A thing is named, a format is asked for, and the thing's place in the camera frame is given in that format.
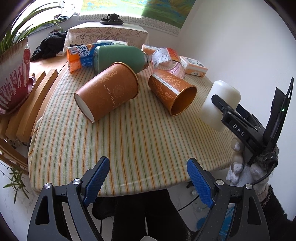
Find person's legs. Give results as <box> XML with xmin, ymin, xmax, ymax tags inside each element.
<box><xmin>92</xmin><ymin>189</ymin><xmax>193</xmax><ymax>241</ymax></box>

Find person's right hand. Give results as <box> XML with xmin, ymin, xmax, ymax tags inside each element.
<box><xmin>226</xmin><ymin>137</ymin><xmax>270</xmax><ymax>202</ymax></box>

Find clear plastic cup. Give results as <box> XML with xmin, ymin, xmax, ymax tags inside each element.
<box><xmin>151</xmin><ymin>47</ymin><xmax>186</xmax><ymax>80</ymax></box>

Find black tea tray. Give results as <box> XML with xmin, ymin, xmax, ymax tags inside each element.
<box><xmin>100</xmin><ymin>18</ymin><xmax>124</xmax><ymax>26</ymax></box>

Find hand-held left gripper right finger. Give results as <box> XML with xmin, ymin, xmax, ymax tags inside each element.
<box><xmin>187</xmin><ymin>158</ymin><xmax>270</xmax><ymax>241</ymax></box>

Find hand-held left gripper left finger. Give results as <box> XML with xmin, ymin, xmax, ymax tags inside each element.
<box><xmin>27</xmin><ymin>156</ymin><xmax>110</xmax><ymax>241</ymax></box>

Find wall poster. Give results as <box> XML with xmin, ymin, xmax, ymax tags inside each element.
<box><xmin>80</xmin><ymin>0</ymin><xmax>195</xmax><ymax>29</ymax></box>

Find green thermos bottle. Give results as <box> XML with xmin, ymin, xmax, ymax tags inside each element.
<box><xmin>93</xmin><ymin>45</ymin><xmax>152</xmax><ymax>76</ymax></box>

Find small green plant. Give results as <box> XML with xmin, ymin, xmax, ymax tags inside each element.
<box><xmin>0</xmin><ymin>162</ymin><xmax>31</xmax><ymax>200</ymax></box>

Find white lace tablecloth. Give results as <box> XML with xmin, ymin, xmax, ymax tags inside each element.
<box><xmin>63</xmin><ymin>22</ymin><xmax>149</xmax><ymax>52</ymax></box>

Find blue and white packet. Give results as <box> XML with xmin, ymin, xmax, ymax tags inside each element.
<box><xmin>97</xmin><ymin>40</ymin><xmax>128</xmax><ymax>47</ymax></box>

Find black cloth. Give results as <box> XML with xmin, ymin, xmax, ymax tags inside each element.
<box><xmin>31</xmin><ymin>32</ymin><xmax>68</xmax><ymax>61</ymax></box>

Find striped table cloth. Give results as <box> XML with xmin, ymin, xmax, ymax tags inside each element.
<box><xmin>28</xmin><ymin>56</ymin><xmax>234</xmax><ymax>197</ymax></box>

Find black floor cable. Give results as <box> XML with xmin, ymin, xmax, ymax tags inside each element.
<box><xmin>177</xmin><ymin>191</ymin><xmax>200</xmax><ymax>212</ymax></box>

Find orange and blue snack can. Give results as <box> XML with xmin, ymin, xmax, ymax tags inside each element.
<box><xmin>67</xmin><ymin>43</ymin><xmax>98</xmax><ymax>74</ymax></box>

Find red and white flower pot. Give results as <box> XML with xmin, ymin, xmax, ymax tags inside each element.
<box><xmin>0</xmin><ymin>37</ymin><xmax>36</xmax><ymax>114</ymax></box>

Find wooden slat bench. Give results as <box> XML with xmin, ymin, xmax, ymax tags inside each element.
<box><xmin>0</xmin><ymin>69</ymin><xmax>58</xmax><ymax>142</ymax></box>

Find green spider plant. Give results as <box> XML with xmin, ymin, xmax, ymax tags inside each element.
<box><xmin>0</xmin><ymin>2</ymin><xmax>64</xmax><ymax>56</ymax></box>

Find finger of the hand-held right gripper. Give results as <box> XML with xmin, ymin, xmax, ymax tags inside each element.
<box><xmin>211</xmin><ymin>94</ymin><xmax>241</xmax><ymax>119</ymax></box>

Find large orange paper cup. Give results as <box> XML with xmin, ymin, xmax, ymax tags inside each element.
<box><xmin>74</xmin><ymin>62</ymin><xmax>140</xmax><ymax>123</ymax></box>

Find orange and white tissue packet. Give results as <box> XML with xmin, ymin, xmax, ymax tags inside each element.
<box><xmin>179</xmin><ymin>56</ymin><xmax>208</xmax><ymax>77</ymax></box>
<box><xmin>141</xmin><ymin>44</ymin><xmax>160</xmax><ymax>55</ymax></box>

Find small orange paper cup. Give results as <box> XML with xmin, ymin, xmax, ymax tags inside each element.
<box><xmin>148</xmin><ymin>69</ymin><xmax>197</xmax><ymax>116</ymax></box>

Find person's right forearm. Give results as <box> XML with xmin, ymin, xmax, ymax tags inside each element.
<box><xmin>258</xmin><ymin>178</ymin><xmax>295</xmax><ymax>241</ymax></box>

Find white cup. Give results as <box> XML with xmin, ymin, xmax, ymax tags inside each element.
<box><xmin>199</xmin><ymin>80</ymin><xmax>241</xmax><ymax>132</ymax></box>

